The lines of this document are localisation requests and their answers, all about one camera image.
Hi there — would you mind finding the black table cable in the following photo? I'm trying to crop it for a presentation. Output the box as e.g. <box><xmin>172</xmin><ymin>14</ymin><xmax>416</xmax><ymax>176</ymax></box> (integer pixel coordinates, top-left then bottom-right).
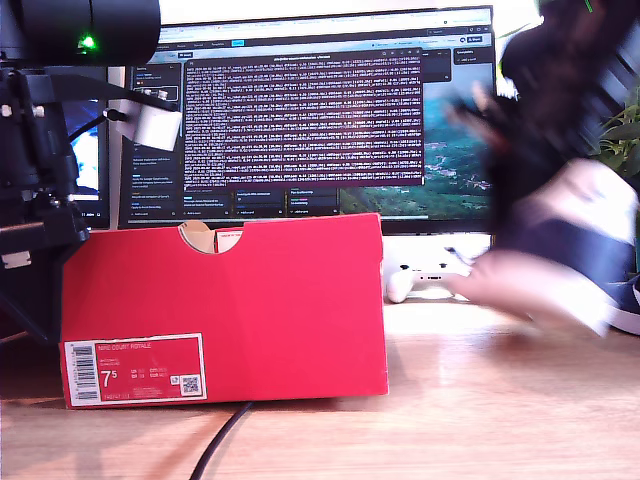
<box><xmin>189</xmin><ymin>402</ymin><xmax>251</xmax><ymax>480</ymax></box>

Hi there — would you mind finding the small black computer monitor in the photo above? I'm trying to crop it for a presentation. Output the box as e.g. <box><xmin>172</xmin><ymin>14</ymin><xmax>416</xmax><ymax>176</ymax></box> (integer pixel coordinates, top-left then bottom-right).
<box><xmin>59</xmin><ymin>64</ymin><xmax>111</xmax><ymax>231</ymax></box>

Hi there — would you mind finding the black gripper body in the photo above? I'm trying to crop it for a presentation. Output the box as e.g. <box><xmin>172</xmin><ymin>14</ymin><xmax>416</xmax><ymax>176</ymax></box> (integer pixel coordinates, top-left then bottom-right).
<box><xmin>0</xmin><ymin>185</ymin><xmax>86</xmax><ymax>232</ymax></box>

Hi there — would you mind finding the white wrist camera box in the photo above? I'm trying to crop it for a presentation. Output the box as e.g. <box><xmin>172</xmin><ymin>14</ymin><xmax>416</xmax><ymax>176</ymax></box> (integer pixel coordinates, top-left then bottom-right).
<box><xmin>29</xmin><ymin>69</ymin><xmax>184</xmax><ymax>152</ymax></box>

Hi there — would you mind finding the red cardboard shoebox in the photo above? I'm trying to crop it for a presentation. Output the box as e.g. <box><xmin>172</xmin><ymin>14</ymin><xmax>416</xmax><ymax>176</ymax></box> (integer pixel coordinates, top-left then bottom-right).
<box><xmin>58</xmin><ymin>212</ymin><xmax>390</xmax><ymax>410</ymax></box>

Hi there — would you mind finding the green leafy houseplant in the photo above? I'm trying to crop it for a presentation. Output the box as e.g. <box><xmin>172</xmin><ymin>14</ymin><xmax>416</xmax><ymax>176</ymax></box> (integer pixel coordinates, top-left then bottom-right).
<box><xmin>594</xmin><ymin>84</ymin><xmax>640</xmax><ymax>176</ymax></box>

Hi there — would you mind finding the white game controller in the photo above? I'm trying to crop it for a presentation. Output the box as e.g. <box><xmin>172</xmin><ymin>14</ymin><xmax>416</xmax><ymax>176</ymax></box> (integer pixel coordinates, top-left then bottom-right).
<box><xmin>385</xmin><ymin>263</ymin><xmax>471</xmax><ymax>304</ymax></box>

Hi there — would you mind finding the wide black computer monitor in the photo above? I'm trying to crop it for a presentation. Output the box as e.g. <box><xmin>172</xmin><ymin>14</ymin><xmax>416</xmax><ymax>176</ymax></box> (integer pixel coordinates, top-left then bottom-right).
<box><xmin>117</xmin><ymin>5</ymin><xmax>496</xmax><ymax>234</ymax></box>

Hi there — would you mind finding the black camera cable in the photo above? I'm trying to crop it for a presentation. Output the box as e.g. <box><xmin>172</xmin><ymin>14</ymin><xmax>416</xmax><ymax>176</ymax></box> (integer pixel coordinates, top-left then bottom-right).
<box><xmin>64</xmin><ymin>108</ymin><xmax>130</xmax><ymax>146</ymax></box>

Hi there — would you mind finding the brown packing paper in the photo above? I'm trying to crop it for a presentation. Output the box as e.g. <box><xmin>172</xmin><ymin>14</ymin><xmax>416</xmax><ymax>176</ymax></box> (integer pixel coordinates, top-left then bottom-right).
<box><xmin>177</xmin><ymin>219</ymin><xmax>216</xmax><ymax>254</ymax></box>

